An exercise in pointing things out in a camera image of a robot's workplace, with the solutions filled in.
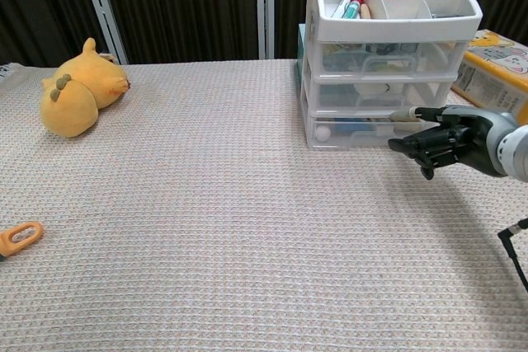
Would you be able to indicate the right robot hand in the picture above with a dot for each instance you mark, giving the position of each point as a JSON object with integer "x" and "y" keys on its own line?
{"x": 466, "y": 142}

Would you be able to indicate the clear plastic drawer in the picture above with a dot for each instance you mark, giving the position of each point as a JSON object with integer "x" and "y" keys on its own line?
{"x": 437, "y": 63}
{"x": 354, "y": 139}
{"x": 420, "y": 94}

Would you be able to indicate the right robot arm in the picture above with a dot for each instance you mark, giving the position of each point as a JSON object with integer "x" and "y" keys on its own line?
{"x": 517, "y": 150}

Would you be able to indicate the white plastic drawer organizer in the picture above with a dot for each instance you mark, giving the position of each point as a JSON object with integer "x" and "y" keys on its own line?
{"x": 371, "y": 26}

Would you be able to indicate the yellow cat print tissue pack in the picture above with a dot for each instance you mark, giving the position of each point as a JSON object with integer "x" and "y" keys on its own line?
{"x": 495, "y": 80}

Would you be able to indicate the blue foil packet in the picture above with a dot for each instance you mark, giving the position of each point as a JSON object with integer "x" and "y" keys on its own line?
{"x": 354, "y": 123}

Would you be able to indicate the small white ball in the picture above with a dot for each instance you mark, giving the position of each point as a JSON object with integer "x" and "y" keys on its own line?
{"x": 323, "y": 134}

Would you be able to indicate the blue cap white marker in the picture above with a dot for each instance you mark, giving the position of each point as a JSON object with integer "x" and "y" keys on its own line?
{"x": 342, "y": 6}

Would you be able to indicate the pale teal box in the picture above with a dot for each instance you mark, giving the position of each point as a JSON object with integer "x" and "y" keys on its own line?
{"x": 302, "y": 51}

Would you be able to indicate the beige woven tablecloth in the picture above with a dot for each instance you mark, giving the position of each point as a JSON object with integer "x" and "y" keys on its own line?
{"x": 206, "y": 224}

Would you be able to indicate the yellow plush toy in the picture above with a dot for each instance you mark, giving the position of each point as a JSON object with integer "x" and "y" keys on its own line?
{"x": 74, "y": 96}

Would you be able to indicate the gray partition frame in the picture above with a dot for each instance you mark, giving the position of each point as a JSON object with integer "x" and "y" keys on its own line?
{"x": 99, "y": 1}
{"x": 264, "y": 6}

